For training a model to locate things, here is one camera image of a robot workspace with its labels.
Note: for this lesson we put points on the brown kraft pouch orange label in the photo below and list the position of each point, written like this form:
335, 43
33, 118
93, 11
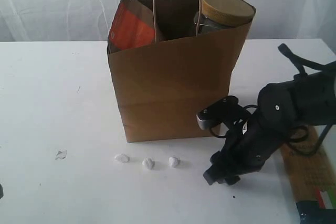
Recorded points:
132, 26

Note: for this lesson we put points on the spaghetti packet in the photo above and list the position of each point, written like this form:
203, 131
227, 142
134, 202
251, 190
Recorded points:
311, 178

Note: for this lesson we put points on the nut jar gold lid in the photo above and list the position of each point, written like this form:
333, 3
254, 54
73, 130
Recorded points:
222, 14

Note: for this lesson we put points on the small torn paper scrap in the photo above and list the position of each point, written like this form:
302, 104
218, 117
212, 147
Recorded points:
61, 155

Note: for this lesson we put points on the brown paper shopping bag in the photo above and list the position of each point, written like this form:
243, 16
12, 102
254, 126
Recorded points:
161, 87

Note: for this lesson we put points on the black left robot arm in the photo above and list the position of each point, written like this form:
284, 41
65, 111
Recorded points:
1, 191

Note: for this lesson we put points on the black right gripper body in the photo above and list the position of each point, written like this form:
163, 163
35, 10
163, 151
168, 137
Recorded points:
246, 149

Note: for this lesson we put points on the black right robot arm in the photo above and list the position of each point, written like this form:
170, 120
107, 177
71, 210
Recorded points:
306, 100

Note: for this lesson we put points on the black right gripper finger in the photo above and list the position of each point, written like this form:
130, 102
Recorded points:
231, 179
210, 175

